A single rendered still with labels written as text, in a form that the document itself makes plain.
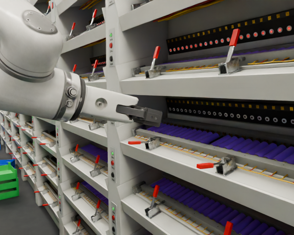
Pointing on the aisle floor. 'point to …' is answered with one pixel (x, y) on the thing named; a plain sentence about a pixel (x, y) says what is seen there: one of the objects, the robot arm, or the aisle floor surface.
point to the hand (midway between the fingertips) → (147, 116)
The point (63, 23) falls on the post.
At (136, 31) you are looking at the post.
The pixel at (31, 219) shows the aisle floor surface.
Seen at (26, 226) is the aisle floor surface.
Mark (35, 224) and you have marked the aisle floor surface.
